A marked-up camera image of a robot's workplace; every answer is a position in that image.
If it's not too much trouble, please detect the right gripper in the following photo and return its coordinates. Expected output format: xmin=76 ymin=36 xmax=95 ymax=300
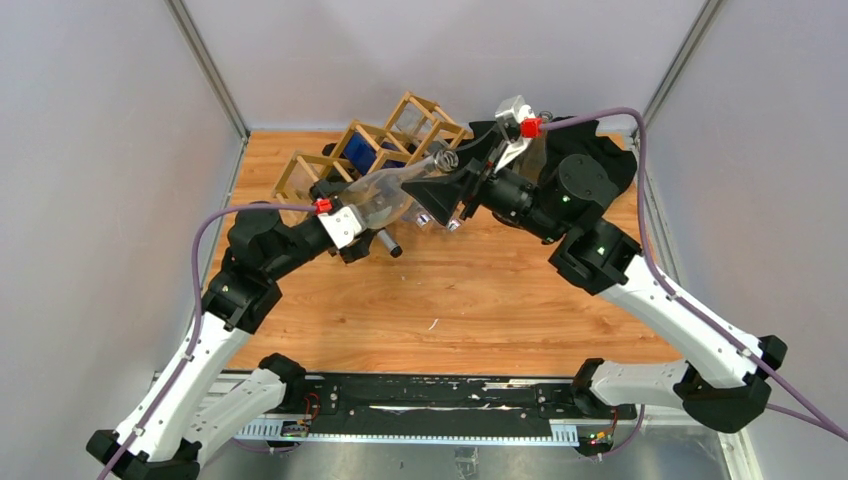
xmin=400 ymin=125 xmax=566 ymax=246

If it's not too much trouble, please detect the clear bottle pale label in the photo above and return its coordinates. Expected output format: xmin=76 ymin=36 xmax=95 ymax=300
xmin=338 ymin=150 xmax=460 ymax=230

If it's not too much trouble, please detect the clear bottle black gold label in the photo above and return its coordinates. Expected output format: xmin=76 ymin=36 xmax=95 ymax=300
xmin=513 ymin=111 xmax=554 ymax=182

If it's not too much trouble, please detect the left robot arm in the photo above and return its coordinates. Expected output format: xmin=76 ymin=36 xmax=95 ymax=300
xmin=86 ymin=180 xmax=368 ymax=479

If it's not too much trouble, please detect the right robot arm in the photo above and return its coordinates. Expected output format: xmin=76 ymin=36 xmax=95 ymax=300
xmin=401 ymin=128 xmax=787 ymax=433

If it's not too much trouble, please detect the small clear bottle lower left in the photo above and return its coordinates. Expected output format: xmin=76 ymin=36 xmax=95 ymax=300
xmin=280 ymin=161 xmax=321 ymax=203

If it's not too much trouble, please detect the blue square bottle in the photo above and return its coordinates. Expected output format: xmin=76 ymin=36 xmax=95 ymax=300
xmin=342 ymin=134 xmax=407 ymax=178
xmin=414 ymin=211 xmax=435 ymax=231

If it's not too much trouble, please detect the wooden wine rack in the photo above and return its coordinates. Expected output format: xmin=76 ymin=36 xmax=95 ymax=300
xmin=272 ymin=91 xmax=473 ymax=202

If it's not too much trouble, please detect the dark brown wine bottle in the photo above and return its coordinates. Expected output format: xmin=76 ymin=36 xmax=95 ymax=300
xmin=374 ymin=228 xmax=403 ymax=258

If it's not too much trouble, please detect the black cloth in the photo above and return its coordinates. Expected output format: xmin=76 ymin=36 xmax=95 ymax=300
xmin=457 ymin=116 xmax=639 ymax=200

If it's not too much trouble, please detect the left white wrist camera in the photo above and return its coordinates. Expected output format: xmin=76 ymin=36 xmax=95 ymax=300
xmin=317 ymin=205 xmax=366 ymax=250

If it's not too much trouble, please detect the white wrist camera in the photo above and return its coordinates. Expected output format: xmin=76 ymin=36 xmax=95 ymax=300
xmin=317 ymin=205 xmax=366 ymax=250
xmin=494 ymin=95 xmax=536 ymax=172

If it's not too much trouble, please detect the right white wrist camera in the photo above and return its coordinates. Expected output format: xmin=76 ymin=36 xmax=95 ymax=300
xmin=494 ymin=95 xmax=536 ymax=172

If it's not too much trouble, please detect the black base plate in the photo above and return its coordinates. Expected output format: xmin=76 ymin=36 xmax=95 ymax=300
xmin=269 ymin=372 xmax=638 ymax=440

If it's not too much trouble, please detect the aluminium rail frame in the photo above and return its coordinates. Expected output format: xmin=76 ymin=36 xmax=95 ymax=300
xmin=119 ymin=370 xmax=763 ymax=480

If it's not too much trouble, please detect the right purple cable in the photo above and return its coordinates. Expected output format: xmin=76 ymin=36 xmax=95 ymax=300
xmin=520 ymin=107 xmax=848 ymax=462

